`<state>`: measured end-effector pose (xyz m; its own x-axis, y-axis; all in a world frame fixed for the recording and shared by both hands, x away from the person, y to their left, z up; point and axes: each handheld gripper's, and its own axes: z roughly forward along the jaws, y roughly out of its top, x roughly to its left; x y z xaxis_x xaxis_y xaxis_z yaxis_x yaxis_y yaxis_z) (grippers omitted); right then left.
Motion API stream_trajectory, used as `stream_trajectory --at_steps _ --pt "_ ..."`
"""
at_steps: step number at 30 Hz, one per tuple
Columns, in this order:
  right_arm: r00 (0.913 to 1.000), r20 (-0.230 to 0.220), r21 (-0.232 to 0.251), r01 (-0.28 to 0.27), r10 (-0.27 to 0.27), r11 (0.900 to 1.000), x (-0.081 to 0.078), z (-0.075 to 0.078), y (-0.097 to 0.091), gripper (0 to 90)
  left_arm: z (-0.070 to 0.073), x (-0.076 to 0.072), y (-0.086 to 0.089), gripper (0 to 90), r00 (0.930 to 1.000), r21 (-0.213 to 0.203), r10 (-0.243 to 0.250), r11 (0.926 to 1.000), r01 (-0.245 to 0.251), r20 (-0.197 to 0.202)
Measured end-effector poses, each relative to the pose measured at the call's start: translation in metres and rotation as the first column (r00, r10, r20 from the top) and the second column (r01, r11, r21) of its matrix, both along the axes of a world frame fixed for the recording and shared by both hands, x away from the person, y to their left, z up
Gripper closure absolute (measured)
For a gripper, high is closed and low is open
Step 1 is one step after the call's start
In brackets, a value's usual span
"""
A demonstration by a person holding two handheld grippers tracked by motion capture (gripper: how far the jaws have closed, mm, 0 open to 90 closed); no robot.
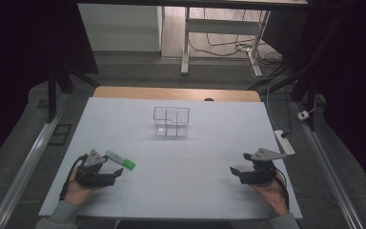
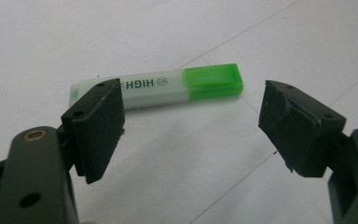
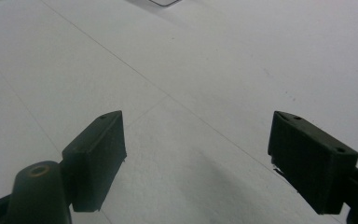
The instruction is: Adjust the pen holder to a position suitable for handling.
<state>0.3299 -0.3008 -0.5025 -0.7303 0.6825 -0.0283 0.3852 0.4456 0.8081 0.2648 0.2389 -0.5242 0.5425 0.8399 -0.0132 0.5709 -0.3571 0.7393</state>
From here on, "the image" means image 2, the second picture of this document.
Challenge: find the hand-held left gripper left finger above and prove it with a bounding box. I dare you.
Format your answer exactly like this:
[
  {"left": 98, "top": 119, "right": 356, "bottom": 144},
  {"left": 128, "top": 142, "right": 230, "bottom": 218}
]
[{"left": 0, "top": 77, "right": 127, "bottom": 224}]

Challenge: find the green highlighter pen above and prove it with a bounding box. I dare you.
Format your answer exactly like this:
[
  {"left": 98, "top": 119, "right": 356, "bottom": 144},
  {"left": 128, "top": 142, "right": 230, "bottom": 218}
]
[{"left": 69, "top": 63, "right": 244, "bottom": 110}]

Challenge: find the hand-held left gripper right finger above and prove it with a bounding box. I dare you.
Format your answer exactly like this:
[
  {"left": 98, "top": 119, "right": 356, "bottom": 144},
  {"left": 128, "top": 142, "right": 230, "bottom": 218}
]
[{"left": 257, "top": 79, "right": 358, "bottom": 224}]

